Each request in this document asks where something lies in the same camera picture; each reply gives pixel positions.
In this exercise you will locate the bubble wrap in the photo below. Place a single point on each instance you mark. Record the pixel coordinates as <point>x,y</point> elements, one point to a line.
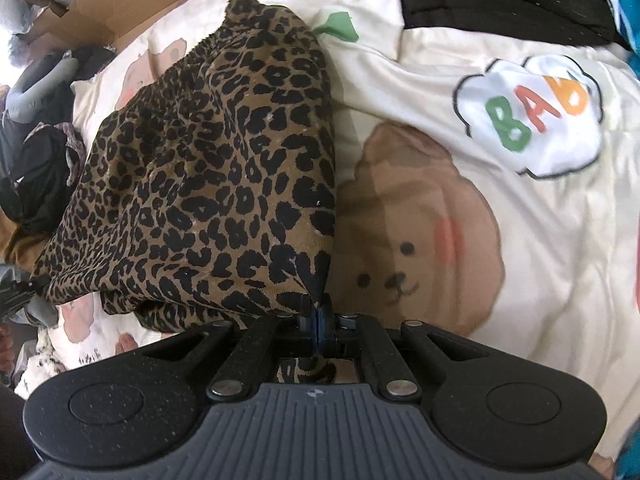
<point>20,5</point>

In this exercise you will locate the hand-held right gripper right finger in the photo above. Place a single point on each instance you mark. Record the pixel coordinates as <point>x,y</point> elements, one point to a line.
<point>325,330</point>

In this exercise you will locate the floral patterned cloth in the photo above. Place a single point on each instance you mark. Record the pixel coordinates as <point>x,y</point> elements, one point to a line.
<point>70,150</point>

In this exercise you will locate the black speckled white cloth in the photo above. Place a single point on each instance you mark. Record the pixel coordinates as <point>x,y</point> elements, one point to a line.
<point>42,370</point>

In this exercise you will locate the leopard print garment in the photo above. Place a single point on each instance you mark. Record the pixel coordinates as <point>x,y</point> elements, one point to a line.
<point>200,160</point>

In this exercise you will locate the cream bear printed blanket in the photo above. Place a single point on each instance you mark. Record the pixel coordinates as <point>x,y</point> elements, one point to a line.
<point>500,270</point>

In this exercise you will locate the pile of dark clothes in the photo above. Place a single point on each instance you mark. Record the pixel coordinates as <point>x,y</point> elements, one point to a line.
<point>35,185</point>

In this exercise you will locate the brown cloth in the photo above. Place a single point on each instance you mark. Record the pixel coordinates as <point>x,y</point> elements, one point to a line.
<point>20,245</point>

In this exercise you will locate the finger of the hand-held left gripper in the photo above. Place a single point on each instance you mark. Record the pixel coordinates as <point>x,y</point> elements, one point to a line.
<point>20,296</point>

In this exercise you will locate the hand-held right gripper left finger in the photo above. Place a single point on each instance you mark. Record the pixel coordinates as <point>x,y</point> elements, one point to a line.
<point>306,332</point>

